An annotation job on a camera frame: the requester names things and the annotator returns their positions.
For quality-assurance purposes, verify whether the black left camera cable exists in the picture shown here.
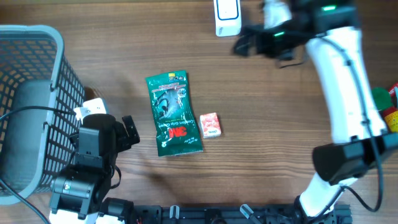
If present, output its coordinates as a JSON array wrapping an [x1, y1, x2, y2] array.
[[0, 105, 77, 224]]

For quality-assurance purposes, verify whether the grey plastic mesh basket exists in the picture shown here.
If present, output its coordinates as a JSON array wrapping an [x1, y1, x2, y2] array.
[[1, 25, 85, 205]]

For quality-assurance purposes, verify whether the black camera cable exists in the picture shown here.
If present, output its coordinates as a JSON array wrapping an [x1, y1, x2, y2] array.
[[276, 34, 385, 224], [0, 105, 77, 224]]

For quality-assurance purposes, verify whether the small red tissue box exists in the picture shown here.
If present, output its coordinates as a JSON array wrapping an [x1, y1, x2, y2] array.
[[200, 113, 221, 138]]

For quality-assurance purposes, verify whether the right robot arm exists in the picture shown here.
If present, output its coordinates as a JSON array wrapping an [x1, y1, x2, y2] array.
[[233, 1, 397, 223]]

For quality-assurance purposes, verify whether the red coffee stick sachet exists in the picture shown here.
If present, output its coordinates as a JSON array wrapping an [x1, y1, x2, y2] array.
[[388, 82, 398, 97]]

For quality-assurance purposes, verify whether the green 3M gloves packet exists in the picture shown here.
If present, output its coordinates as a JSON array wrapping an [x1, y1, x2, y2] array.
[[146, 70, 203, 157]]

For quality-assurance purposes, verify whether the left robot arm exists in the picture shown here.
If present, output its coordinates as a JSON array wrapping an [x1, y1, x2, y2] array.
[[49, 114, 140, 223]]

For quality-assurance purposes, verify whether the black right camera cable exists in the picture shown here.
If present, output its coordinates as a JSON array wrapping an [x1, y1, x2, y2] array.
[[276, 34, 385, 224]]

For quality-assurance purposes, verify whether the yellow red sauce bottle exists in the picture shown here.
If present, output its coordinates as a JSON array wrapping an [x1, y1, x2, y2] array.
[[382, 106, 398, 133]]

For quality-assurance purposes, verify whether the green lid glass jar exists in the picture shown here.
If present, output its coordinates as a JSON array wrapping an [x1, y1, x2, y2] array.
[[371, 87, 393, 111]]

